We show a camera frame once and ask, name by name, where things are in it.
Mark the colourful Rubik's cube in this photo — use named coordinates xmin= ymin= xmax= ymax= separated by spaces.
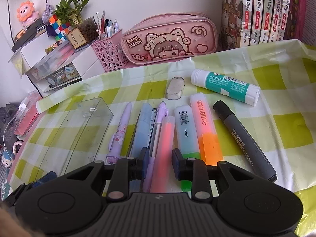
xmin=49 ymin=14 xmax=72 ymax=41

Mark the pink slim highlighter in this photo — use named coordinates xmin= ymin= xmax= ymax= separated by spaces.
xmin=150 ymin=116 xmax=175 ymax=193

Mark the lilac cartoon pen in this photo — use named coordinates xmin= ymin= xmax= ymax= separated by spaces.
xmin=105 ymin=102 xmax=132 ymax=165

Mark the lucky bamboo plant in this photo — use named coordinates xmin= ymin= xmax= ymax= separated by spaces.
xmin=54 ymin=0 xmax=89 ymax=26

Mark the clear plastic organizer box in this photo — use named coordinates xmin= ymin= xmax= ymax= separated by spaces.
xmin=35 ymin=97 xmax=113 ymax=180

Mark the white charger plug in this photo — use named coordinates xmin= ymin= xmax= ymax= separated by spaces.
xmin=18 ymin=99 xmax=29 ymax=111

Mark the purple clear mechanical pencil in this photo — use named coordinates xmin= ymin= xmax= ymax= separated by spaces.
xmin=142 ymin=101 xmax=168 ymax=193

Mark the pink cat pencil case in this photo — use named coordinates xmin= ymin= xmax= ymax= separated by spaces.
xmin=120 ymin=13 xmax=218 ymax=65

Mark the red flat box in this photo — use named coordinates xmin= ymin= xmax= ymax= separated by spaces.
xmin=14 ymin=92 xmax=42 ymax=135

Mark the comic book box set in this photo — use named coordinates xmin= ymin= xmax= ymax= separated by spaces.
xmin=219 ymin=0 xmax=290 ymax=50

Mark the green frosted highlighter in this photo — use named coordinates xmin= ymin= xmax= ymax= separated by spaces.
xmin=174 ymin=105 xmax=201 ymax=192

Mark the black grey Platinum marker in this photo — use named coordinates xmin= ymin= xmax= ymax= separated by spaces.
xmin=213 ymin=101 xmax=277 ymax=183

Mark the white dirty eraser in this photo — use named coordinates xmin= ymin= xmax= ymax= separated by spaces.
xmin=166 ymin=77 xmax=185 ymax=100

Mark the framed calligraphy sign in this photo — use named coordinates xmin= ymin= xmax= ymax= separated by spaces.
xmin=67 ymin=28 xmax=89 ymax=50

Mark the green checked tablecloth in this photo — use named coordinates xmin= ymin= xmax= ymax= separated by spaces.
xmin=7 ymin=39 xmax=316 ymax=237

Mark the pink perforated pen holder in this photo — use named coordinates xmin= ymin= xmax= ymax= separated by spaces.
xmin=91 ymin=29 xmax=129 ymax=72

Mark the orange frosted highlighter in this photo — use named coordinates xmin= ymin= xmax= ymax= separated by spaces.
xmin=190 ymin=93 xmax=223 ymax=166

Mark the pink red book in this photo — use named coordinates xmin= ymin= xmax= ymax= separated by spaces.
xmin=285 ymin=0 xmax=315 ymax=46

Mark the white desktop drawer unit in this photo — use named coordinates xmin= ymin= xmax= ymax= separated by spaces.
xmin=9 ymin=33 xmax=98 ymax=97

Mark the pink lion figurine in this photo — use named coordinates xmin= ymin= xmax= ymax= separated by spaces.
xmin=17 ymin=1 xmax=40 ymax=29

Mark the pale blue highlighter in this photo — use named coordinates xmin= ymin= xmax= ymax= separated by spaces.
xmin=130 ymin=103 xmax=153 ymax=178

